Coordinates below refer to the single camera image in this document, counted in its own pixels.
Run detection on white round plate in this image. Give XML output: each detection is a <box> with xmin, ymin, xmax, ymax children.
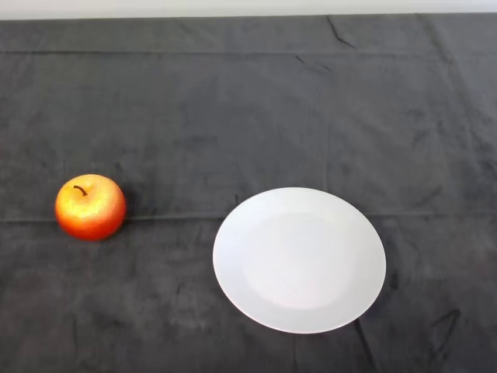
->
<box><xmin>212</xmin><ymin>186</ymin><xmax>388</xmax><ymax>335</ymax></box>

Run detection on red yellow apple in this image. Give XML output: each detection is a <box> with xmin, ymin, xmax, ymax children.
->
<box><xmin>54</xmin><ymin>173</ymin><xmax>127</xmax><ymax>242</ymax></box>

